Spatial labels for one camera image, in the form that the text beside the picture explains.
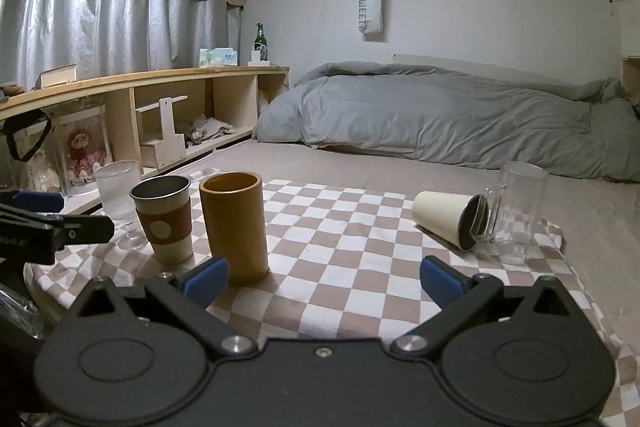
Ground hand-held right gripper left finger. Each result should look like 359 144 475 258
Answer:
74 256 257 358

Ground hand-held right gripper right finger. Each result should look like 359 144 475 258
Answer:
389 255 576 357

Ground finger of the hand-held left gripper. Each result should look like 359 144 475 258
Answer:
0 190 66 214
30 213 115 245

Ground cream cup with steel rim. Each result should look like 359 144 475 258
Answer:
411 190 491 253

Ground tall bamboo cup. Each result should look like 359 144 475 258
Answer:
198 172 271 287

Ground steel cup with brown sleeve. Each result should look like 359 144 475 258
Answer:
129 175 194 266

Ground ribbed glass goblet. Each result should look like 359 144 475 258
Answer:
94 160 148 251

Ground clear plastic wrap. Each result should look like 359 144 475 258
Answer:
0 281 47 339

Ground plush doll in clear box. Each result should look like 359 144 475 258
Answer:
51 106 114 196

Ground brown white checkered cloth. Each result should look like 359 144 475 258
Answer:
24 178 632 427

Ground clear glass mug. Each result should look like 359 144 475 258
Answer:
479 161 550 266

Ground wooden shelf unit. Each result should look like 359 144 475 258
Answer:
0 65 291 216

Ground crumpled grey cloth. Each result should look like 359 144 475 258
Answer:
185 113 236 144

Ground grey duvet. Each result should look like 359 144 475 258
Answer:
252 61 640 184

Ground grey curtain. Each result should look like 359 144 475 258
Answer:
0 0 246 88

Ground tissue box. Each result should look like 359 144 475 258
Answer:
199 48 238 68

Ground white bed board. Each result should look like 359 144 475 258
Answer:
392 53 622 88

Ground white hanging fabric bag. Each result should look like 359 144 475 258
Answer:
356 0 387 42

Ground black strap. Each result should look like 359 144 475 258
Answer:
2 109 53 163

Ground wooden handled caddy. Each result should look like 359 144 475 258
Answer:
134 95 190 170

